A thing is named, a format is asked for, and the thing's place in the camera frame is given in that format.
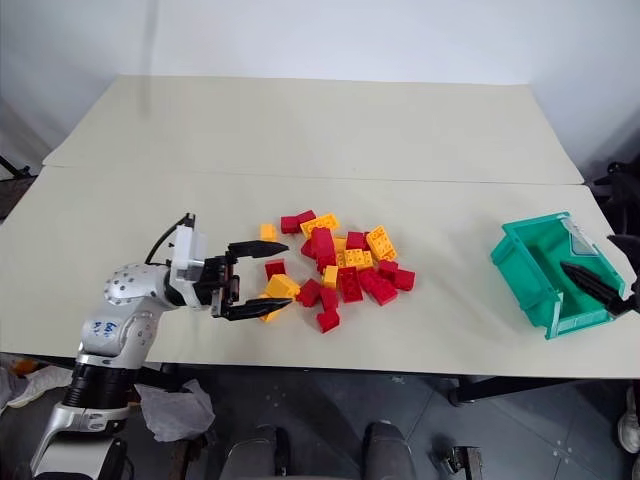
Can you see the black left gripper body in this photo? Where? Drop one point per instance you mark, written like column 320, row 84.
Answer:
column 217, row 285

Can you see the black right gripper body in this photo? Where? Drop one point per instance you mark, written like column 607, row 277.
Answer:
column 635, row 296

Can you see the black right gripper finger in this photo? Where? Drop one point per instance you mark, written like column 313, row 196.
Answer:
column 592, row 287
column 627, row 247

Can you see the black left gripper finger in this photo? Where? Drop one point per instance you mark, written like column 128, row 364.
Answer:
column 260, row 249
column 255, row 308

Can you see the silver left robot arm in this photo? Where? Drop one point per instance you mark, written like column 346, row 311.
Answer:
column 120, row 295

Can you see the small yellow toy block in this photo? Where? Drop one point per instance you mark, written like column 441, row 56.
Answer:
column 268, row 231

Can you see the red toy block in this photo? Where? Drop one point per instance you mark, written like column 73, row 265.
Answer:
column 307, row 249
column 328, row 321
column 288, row 224
column 309, row 293
column 405, row 280
column 377, row 286
column 322, row 241
column 356, row 240
column 327, row 263
column 388, row 268
column 306, row 216
column 349, row 284
column 274, row 269
column 329, row 298

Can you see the teal plastic bin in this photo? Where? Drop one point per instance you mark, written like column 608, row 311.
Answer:
column 530, row 270

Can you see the black office chair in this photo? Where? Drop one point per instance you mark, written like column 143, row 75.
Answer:
column 620, row 192

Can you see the white crumpled plastic bag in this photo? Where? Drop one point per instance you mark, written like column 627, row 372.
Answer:
column 175, row 410

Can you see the dark grey rounded shape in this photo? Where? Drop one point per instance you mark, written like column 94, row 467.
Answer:
column 387, row 450
column 257, row 450

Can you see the white crumpled cloth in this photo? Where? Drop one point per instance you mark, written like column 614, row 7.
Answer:
column 35, row 386

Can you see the black stand leg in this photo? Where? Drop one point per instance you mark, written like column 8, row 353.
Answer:
column 14, row 169

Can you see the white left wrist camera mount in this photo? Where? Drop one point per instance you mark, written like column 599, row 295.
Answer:
column 186, row 270

